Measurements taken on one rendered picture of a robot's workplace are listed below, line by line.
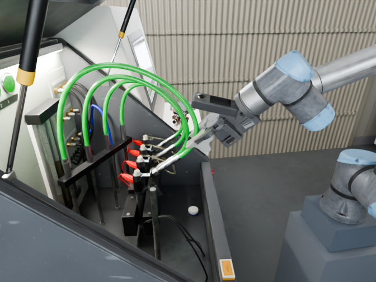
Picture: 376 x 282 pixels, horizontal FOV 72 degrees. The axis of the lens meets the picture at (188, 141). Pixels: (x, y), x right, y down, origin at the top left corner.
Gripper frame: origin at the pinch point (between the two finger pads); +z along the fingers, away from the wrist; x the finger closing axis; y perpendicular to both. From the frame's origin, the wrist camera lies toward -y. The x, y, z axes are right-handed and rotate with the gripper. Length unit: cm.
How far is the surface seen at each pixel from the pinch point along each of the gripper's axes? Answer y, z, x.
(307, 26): 79, -35, 224
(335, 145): 221, 20, 216
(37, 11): -35, -22, -29
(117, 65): -27.0, -4.4, 0.1
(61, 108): -31.2, 13.2, -5.2
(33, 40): -34.3, -18.6, -29.2
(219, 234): 23.5, 9.3, -13.8
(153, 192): -2.6, 5.5, -17.6
